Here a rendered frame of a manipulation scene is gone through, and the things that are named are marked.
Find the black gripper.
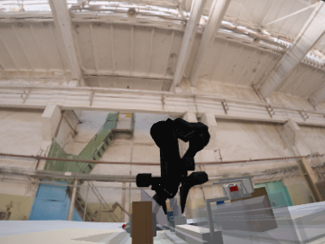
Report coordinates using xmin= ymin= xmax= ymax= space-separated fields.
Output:
xmin=136 ymin=152 xmax=208 ymax=215

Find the brown wooden block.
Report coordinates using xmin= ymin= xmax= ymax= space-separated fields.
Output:
xmin=231 ymin=187 xmax=267 ymax=201
xmin=131 ymin=201 xmax=154 ymax=244

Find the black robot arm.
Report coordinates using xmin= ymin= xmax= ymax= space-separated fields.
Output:
xmin=150 ymin=118 xmax=210 ymax=200

